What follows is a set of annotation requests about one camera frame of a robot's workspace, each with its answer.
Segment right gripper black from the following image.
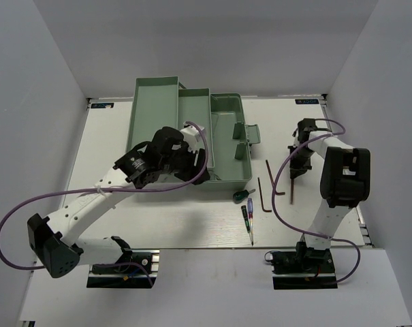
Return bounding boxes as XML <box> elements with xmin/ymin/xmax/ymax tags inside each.
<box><xmin>289</xmin><ymin>144</ymin><xmax>315</xmax><ymax>178</ymax></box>

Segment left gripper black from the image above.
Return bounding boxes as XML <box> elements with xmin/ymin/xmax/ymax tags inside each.
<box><xmin>160</xmin><ymin>140</ymin><xmax>211</xmax><ymax>185</ymax></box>

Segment long dark hex key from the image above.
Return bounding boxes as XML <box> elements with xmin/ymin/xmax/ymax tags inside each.
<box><xmin>257</xmin><ymin>177</ymin><xmax>272</xmax><ymax>213</ymax></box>

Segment green toolbox with clear lid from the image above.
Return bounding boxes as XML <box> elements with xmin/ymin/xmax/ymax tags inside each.
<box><xmin>126</xmin><ymin>76</ymin><xmax>261</xmax><ymax>191</ymax></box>

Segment stubby green screwdriver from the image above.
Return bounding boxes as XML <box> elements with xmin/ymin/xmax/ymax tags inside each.
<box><xmin>232</xmin><ymin>189</ymin><xmax>255</xmax><ymax>203</ymax></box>

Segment black green precision screwdriver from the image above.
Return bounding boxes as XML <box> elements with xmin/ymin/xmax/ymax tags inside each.
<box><xmin>240</xmin><ymin>205</ymin><xmax>253</xmax><ymax>245</ymax></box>

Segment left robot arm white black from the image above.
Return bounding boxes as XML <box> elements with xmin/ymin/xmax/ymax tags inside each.
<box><xmin>27</xmin><ymin>121</ymin><xmax>210</xmax><ymax>279</ymax></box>

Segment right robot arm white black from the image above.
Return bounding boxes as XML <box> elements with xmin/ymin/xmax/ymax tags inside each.
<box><xmin>288</xmin><ymin>119</ymin><xmax>371</xmax><ymax>272</ymax></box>

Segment right blue table label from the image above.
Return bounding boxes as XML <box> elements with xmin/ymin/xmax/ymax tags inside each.
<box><xmin>295</xmin><ymin>99</ymin><xmax>319</xmax><ymax>105</ymax></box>

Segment blue table label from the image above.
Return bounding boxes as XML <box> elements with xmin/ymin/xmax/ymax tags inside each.
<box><xmin>91</xmin><ymin>102</ymin><xmax>114</xmax><ymax>109</ymax></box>
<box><xmin>295</xmin><ymin>99</ymin><xmax>319</xmax><ymax>105</ymax></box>

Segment left blue table label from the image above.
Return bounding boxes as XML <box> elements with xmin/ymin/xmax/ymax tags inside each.
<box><xmin>91</xmin><ymin>102</ymin><xmax>114</xmax><ymax>109</ymax></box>

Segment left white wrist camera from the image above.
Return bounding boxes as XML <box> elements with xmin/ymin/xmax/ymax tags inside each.
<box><xmin>180</xmin><ymin>122</ymin><xmax>206</xmax><ymax>153</ymax></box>

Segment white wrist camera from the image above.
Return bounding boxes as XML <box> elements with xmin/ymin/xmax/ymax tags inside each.
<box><xmin>292</xmin><ymin>128</ymin><xmax>306</xmax><ymax>147</ymax></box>
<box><xmin>180</xmin><ymin>122</ymin><xmax>206</xmax><ymax>153</ymax></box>

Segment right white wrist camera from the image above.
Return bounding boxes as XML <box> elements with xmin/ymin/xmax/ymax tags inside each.
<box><xmin>292</xmin><ymin>128</ymin><xmax>306</xmax><ymax>147</ymax></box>

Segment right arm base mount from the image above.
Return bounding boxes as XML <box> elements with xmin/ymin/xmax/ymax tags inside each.
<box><xmin>264</xmin><ymin>250</ymin><xmax>338</xmax><ymax>290</ymax></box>

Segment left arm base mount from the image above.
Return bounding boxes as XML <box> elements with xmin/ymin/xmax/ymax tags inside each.
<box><xmin>86</xmin><ymin>249</ymin><xmax>160</xmax><ymax>290</ymax></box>

